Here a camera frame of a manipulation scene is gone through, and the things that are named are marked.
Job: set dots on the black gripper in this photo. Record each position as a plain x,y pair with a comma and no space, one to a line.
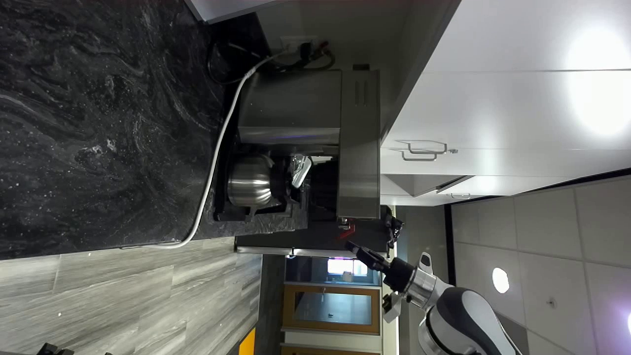
394,273

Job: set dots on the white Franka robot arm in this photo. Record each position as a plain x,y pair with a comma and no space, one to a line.
463,322

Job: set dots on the wooden framed window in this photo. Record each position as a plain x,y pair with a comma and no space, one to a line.
327,308

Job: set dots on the silver black coffee maker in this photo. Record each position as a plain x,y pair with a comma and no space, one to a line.
357,131

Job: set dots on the stainless steel coffee carafe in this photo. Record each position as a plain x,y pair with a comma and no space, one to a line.
250,180

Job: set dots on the round ceiling light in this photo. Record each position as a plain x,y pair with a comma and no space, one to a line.
499,278

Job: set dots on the yellow object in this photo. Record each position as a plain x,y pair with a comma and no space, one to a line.
248,344

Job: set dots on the white upper kitchen cabinets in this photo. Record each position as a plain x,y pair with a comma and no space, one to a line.
518,85

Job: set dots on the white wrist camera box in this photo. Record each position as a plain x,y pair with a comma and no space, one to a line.
392,308

